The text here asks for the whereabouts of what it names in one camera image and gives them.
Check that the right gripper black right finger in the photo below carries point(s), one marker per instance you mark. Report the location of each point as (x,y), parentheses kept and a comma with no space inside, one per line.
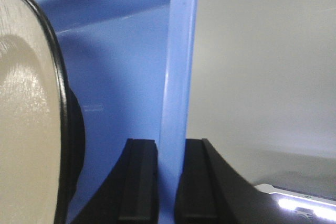
(211,191)

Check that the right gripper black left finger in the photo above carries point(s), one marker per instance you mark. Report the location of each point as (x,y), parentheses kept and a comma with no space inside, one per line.
(129,194)

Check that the beige plate with black rim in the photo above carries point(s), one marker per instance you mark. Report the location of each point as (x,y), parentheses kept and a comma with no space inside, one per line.
(42,129)

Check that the blue plastic tray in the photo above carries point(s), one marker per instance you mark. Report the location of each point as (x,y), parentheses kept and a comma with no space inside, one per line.
(128,62)

